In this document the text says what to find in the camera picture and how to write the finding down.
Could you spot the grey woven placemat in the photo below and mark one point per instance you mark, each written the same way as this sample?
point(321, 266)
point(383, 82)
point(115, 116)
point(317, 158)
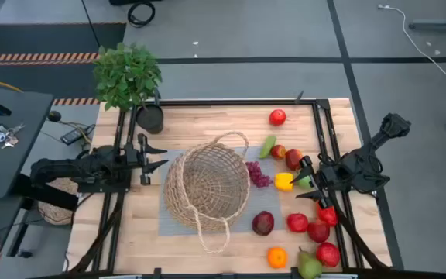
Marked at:
point(261, 200)

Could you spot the dark grey desk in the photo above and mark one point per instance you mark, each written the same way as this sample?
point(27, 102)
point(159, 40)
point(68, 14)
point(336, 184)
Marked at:
point(14, 162)

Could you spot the grey furniture leg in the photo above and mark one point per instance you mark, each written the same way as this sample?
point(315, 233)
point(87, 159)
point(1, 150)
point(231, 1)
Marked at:
point(436, 26)

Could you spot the black power adapter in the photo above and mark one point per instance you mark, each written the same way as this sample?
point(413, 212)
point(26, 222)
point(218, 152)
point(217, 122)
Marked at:
point(75, 135)

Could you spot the green pear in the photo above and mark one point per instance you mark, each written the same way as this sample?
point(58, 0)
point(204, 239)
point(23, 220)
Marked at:
point(309, 266)

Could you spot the yellow bell pepper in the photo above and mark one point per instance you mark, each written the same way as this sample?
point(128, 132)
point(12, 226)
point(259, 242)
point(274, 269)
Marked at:
point(283, 181)

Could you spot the black floor mat striped edge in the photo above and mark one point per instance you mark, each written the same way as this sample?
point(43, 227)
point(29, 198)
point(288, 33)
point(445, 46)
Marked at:
point(45, 38)

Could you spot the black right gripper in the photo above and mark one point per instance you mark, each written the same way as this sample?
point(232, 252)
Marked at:
point(320, 182)

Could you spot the small red apple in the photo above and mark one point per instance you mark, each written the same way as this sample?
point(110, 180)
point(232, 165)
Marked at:
point(278, 151)

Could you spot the green apple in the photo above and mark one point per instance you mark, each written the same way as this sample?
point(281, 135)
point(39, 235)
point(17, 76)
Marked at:
point(304, 184)

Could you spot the dark maroon round fruit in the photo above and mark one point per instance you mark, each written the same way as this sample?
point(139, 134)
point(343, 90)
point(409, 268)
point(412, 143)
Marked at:
point(263, 223)

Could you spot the silver keys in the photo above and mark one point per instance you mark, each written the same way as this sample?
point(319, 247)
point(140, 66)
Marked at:
point(11, 138)

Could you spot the round woven straw basket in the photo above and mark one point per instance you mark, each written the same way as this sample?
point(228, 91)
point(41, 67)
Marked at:
point(54, 211)

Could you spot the purple grape bunch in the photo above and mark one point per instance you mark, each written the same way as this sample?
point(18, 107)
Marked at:
point(258, 174)

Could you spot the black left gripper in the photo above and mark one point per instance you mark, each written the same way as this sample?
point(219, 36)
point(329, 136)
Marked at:
point(144, 159)

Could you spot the light green cucumber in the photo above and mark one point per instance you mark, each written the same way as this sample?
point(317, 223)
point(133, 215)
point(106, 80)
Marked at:
point(267, 146)

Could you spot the small red orange fruit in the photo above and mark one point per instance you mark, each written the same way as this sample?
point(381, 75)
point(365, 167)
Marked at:
point(328, 216)

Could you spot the potted green leafy plant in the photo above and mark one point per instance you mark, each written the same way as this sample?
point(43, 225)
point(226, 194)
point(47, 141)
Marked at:
point(126, 73)

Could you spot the orange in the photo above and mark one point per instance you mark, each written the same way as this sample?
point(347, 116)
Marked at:
point(277, 257)

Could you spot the red yellow apple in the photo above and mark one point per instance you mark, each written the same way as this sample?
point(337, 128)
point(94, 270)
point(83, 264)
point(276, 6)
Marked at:
point(293, 159)

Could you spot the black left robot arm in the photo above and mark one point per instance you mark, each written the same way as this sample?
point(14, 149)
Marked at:
point(60, 168)

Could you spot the black aluminium table frame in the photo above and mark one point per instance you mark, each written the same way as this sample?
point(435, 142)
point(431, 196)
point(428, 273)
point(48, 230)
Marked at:
point(246, 102)

